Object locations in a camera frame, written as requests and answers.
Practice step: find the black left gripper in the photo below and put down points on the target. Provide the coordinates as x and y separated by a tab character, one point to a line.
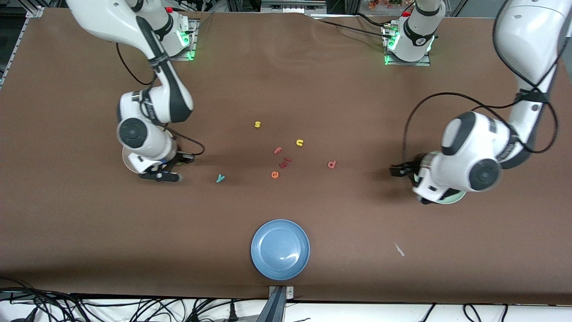
412	169

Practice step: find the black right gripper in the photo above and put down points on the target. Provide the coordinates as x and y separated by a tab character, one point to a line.
178	158

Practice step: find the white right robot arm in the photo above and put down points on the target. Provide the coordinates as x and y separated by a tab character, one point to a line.
134	27

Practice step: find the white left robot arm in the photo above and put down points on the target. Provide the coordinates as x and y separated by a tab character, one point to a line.
473	152

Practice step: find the green plate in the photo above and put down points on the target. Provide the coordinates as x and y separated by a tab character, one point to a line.
451	200

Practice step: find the beige plate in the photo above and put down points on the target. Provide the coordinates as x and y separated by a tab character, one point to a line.
125	160

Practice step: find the white paper scrap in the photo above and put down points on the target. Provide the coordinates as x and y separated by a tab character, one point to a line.
399	249

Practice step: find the brown table cover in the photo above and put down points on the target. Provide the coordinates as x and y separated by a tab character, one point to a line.
286	80

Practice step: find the blue plate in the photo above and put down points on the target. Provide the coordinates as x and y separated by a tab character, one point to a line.
280	249

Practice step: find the black power plug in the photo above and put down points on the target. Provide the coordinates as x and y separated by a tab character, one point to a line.
232	313

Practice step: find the orange foliage decoration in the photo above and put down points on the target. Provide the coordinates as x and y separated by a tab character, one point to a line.
384	3

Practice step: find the grey metal box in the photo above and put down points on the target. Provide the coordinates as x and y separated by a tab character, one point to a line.
292	5

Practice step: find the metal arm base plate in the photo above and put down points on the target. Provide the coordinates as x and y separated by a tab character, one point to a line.
424	62
190	52

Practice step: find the silver mounting bracket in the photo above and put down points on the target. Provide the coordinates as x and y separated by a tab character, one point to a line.
289	293

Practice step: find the dark camera pole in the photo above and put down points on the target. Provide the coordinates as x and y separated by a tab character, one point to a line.
275	308

